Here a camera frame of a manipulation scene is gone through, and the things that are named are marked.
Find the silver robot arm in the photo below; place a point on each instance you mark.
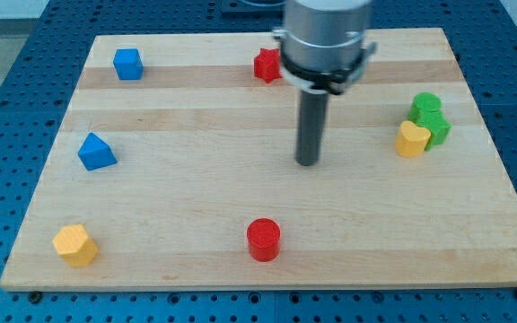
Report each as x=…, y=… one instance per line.
x=322, y=44

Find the blue triangle block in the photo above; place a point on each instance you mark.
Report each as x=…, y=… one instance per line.
x=94, y=153

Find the yellow hexagon block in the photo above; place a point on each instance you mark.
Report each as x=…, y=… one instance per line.
x=75, y=246

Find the red cylinder block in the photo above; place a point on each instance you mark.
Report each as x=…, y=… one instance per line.
x=263, y=237

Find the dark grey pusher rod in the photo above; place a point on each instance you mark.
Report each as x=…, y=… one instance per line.
x=311, y=122

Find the wooden board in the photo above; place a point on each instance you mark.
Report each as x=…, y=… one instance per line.
x=204, y=148

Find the red star block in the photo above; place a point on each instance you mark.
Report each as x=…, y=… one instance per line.
x=266, y=65

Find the yellow heart block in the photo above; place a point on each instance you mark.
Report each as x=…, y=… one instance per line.
x=411, y=139

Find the blue cube block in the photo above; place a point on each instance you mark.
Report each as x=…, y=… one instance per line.
x=128, y=64

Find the green cylinder block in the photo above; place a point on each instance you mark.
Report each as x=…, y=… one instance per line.
x=423, y=102

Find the green star block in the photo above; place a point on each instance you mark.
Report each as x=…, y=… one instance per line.
x=438, y=126

